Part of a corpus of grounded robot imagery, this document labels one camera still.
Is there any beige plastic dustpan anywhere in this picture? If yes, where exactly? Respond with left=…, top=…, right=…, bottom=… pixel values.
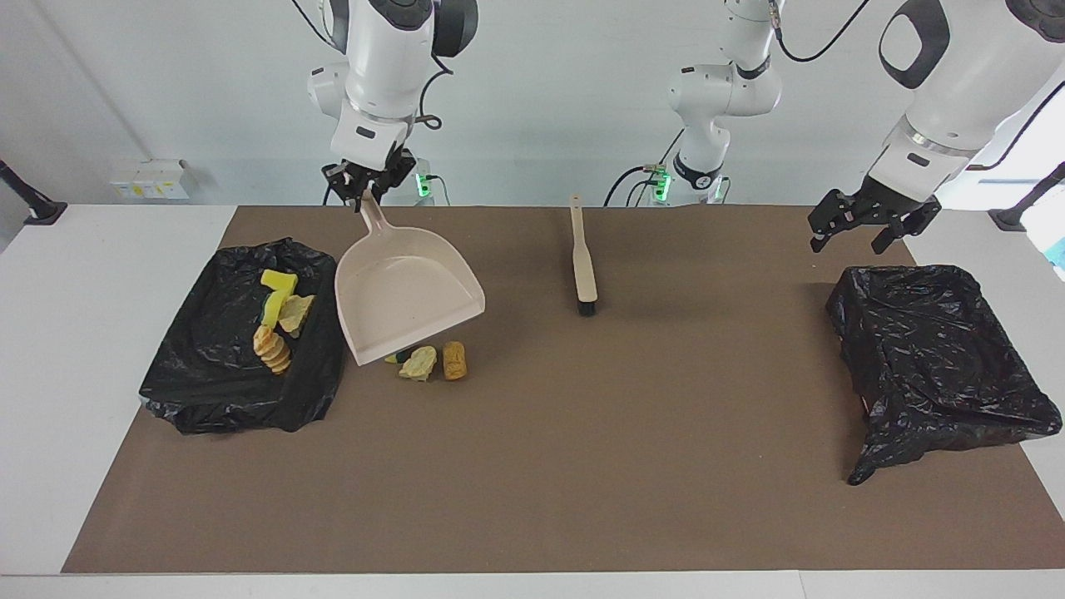
left=334, top=188, right=486, bottom=367

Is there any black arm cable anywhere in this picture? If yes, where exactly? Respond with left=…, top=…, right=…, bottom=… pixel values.
left=770, top=0, right=1065, bottom=171
left=291, top=0, right=454, bottom=130

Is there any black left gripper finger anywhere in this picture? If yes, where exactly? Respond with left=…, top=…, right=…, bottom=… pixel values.
left=809, top=189, right=858, bottom=253
left=871, top=200, right=943, bottom=255

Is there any black clamp stand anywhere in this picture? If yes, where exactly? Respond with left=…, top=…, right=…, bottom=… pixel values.
left=0, top=160, right=68, bottom=225
left=988, top=162, right=1065, bottom=232

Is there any white wall socket box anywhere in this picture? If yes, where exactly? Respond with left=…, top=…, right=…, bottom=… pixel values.
left=108, top=160, right=191, bottom=200

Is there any beige hand brush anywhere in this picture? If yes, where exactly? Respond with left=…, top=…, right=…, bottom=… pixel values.
left=570, top=195, right=599, bottom=317

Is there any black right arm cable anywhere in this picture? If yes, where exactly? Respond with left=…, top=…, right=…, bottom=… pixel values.
left=291, top=0, right=454, bottom=130

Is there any toasted bread slice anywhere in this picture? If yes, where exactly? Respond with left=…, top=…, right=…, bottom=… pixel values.
left=277, top=294, right=317, bottom=339

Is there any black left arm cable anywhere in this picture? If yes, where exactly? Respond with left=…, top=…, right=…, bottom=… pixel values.
left=770, top=0, right=1065, bottom=171

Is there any brown table mat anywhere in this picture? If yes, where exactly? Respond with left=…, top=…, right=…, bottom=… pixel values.
left=62, top=205, right=1065, bottom=573

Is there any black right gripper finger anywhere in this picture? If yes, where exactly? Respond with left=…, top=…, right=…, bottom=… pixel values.
left=370, top=160, right=417, bottom=205
left=322, top=162, right=357, bottom=206

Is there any black base power cable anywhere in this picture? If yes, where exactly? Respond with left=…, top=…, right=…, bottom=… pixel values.
left=605, top=129, right=687, bottom=206

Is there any black bag lined bin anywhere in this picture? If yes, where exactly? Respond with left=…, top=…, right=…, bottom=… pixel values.
left=825, top=265, right=1063, bottom=486
left=139, top=238, right=349, bottom=435

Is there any pale bread chunk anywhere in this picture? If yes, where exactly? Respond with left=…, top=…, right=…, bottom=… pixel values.
left=399, top=345, right=438, bottom=382

